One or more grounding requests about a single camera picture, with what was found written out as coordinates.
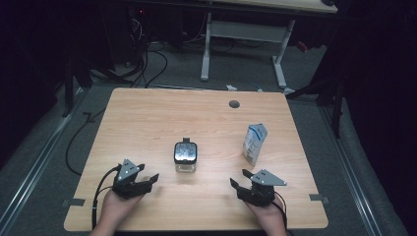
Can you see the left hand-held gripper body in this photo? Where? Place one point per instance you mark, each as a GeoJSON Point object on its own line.
{"type": "Point", "coordinates": [126, 187]}

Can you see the small white floor scrap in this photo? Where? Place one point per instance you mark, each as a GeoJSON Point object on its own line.
{"type": "Point", "coordinates": [231, 87]}

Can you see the glass jar with black lid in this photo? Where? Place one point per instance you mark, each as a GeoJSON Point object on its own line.
{"type": "Point", "coordinates": [185, 154]}

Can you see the white-framed desk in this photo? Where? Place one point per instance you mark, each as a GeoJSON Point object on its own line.
{"type": "Point", "coordinates": [244, 32]}

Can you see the person's left hand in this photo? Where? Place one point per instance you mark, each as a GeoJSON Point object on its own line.
{"type": "Point", "coordinates": [114, 211]}

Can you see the black stand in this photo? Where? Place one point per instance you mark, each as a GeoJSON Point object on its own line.
{"type": "Point", "coordinates": [69, 88]}
{"type": "Point", "coordinates": [327, 91]}

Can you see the person's right hand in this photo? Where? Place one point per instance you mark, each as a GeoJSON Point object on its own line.
{"type": "Point", "coordinates": [268, 218]}

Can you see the grey tape strip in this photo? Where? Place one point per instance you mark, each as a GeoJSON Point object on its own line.
{"type": "Point", "coordinates": [318, 197]}
{"type": "Point", "coordinates": [73, 202]}

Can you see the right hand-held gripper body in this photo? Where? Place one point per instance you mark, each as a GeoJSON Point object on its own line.
{"type": "Point", "coordinates": [259, 193]}

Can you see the white and blue bag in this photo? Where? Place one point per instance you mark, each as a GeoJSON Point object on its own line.
{"type": "Point", "coordinates": [254, 144]}

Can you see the round grey table grommet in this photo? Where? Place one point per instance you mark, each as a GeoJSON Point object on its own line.
{"type": "Point", "coordinates": [234, 104]}

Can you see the metal floor rail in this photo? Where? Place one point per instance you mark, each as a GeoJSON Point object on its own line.
{"type": "Point", "coordinates": [352, 173]}
{"type": "Point", "coordinates": [36, 157]}

